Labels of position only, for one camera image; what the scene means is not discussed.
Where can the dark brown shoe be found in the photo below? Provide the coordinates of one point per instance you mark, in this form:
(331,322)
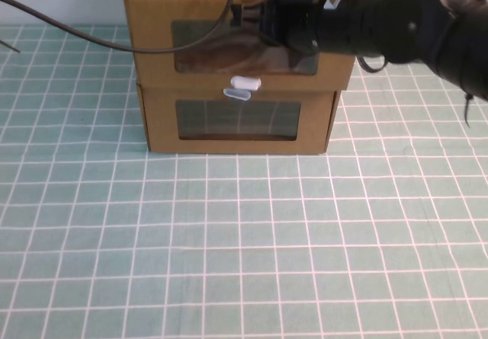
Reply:
(228,57)

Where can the green checkered tablecloth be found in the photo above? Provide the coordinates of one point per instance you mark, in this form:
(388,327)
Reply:
(244,240)

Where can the cardboard shoe box holding shoe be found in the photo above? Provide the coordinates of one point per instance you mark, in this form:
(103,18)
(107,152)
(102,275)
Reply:
(152,19)

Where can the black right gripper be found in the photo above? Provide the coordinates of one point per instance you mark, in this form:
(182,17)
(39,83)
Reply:
(293,19)

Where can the cardboard shoe box, empty window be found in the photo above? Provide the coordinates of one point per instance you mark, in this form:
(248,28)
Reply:
(160,133)

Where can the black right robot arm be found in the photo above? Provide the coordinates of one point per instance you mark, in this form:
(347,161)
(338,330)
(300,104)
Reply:
(400,23)

